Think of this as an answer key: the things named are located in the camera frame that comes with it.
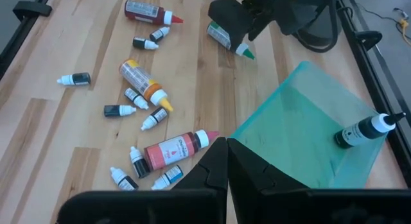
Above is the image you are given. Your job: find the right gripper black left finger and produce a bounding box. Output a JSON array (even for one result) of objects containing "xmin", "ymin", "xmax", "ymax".
[{"xmin": 57, "ymin": 137, "xmax": 229, "ymax": 224}]

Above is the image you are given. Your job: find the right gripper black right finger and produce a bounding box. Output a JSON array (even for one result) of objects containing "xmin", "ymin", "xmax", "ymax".
[{"xmin": 227, "ymin": 137, "xmax": 411, "ymax": 224}]

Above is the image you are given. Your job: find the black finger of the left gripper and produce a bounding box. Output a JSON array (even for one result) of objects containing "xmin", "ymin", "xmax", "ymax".
[
  {"xmin": 249, "ymin": 4, "xmax": 317, "ymax": 42},
  {"xmin": 207, "ymin": 0, "xmax": 254, "ymax": 51}
]

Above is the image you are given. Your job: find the green cap food coloring bottle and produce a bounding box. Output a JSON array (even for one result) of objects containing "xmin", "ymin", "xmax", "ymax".
[{"xmin": 206, "ymin": 21, "xmax": 256, "ymax": 60}]

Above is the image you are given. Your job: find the small blue label dropper bottle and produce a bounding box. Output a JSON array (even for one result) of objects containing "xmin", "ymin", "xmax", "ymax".
[{"xmin": 150, "ymin": 164, "xmax": 184, "ymax": 191}]

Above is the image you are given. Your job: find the pink cap food coloring bottle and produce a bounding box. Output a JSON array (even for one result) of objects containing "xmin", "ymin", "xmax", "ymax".
[{"xmin": 143, "ymin": 129, "xmax": 220, "ymax": 172}]

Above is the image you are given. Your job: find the red cap food coloring bottle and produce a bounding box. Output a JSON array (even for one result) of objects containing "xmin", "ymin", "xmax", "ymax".
[{"xmin": 124, "ymin": 0, "xmax": 184, "ymax": 26}]

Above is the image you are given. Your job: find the orange yellow cap coloring bottle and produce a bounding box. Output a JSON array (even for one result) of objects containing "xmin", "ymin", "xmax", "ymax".
[{"xmin": 119, "ymin": 59, "xmax": 174, "ymax": 113}]

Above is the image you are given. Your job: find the black cap food coloring bottle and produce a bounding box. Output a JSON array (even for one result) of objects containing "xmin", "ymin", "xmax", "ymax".
[{"xmin": 333, "ymin": 112, "xmax": 407, "ymax": 150}]

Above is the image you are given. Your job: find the green translucent plastic tray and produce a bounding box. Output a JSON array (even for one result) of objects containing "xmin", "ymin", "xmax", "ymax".
[{"xmin": 230, "ymin": 60, "xmax": 389, "ymax": 189}]

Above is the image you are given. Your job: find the small green label dropper bottle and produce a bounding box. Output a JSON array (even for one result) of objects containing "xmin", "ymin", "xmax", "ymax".
[{"xmin": 124, "ymin": 87, "xmax": 150, "ymax": 110}]

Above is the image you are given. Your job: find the black clamp bracket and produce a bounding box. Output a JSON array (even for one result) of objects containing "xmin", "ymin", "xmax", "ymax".
[
  {"xmin": 12, "ymin": 1, "xmax": 53, "ymax": 21},
  {"xmin": 354, "ymin": 30, "xmax": 383, "ymax": 51}
]

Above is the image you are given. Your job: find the black aluminium table frame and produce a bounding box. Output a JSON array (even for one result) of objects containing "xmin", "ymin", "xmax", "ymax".
[{"xmin": 0, "ymin": 0, "xmax": 411, "ymax": 188}]

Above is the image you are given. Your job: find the yellow floor cable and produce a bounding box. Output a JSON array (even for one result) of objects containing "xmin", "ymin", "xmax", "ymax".
[{"xmin": 393, "ymin": 7, "xmax": 411, "ymax": 47}]

